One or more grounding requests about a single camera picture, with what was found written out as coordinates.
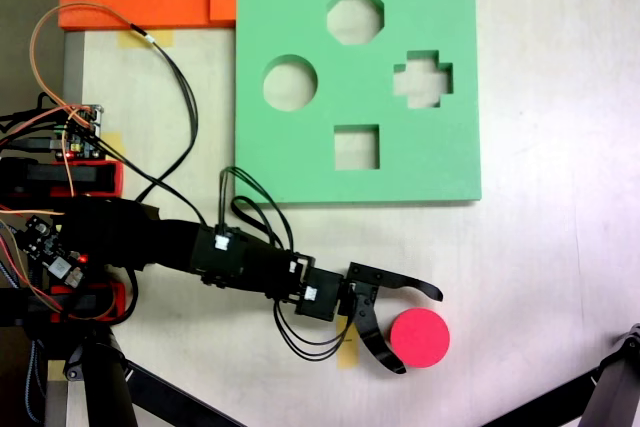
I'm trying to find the red cylinder block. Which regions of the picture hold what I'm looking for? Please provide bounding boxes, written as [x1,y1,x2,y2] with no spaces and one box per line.
[389,307,452,370]

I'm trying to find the long black cable pair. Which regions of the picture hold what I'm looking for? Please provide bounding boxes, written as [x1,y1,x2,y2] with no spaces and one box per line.
[133,38,202,204]

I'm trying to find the yellow masking tape piece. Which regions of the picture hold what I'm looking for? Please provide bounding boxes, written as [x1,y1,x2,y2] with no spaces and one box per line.
[116,28,176,49]
[101,131,126,162]
[46,360,69,384]

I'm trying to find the blue white braided cable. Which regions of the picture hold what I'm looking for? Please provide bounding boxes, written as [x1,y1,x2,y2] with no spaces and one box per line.
[0,245,42,424]

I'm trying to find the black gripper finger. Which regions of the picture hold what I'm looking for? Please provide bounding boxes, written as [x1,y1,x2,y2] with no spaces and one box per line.
[353,290,408,376]
[348,261,445,304]

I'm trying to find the orange wire loop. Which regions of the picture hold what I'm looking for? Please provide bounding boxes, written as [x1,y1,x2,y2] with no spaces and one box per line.
[29,1,154,121]

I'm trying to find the circuit board with white connectors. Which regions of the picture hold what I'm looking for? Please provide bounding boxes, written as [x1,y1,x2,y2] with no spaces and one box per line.
[53,103,107,162]

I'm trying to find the black tripod with smooth legs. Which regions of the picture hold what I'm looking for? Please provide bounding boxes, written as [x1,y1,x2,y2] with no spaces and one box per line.
[22,321,251,427]

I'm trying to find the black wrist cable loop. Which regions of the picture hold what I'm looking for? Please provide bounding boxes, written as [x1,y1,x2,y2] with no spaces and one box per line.
[217,165,297,254]

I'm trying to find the yellow tape strip with mark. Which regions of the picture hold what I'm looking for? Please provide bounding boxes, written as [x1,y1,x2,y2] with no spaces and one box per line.
[335,317,361,371]

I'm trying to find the black usb cable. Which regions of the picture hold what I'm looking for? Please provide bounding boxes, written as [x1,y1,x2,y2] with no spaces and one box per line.
[0,135,61,153]

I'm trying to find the black circuit board with inductor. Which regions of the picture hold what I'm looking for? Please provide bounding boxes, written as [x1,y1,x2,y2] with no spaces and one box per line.
[13,214,90,294]

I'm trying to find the green shape sorter board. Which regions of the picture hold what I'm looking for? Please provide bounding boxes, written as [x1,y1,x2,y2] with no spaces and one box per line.
[233,0,484,207]

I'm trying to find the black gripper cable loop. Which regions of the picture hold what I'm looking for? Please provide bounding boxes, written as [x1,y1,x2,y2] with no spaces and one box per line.
[272,291,360,362]

